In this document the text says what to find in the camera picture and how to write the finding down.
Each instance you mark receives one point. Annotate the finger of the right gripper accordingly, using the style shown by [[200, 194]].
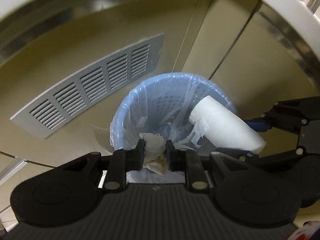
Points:
[[259, 124], [238, 153]]

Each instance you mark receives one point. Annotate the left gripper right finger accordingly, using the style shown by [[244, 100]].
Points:
[[187, 161]]

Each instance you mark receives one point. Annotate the blue lined trash bin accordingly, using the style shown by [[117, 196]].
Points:
[[162, 105]]

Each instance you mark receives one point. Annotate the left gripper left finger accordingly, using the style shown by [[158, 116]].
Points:
[[123, 161]]

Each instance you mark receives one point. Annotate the white paper roll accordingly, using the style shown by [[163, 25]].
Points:
[[223, 128]]

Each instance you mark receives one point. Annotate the grey cabinet vent grille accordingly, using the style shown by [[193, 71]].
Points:
[[76, 93]]

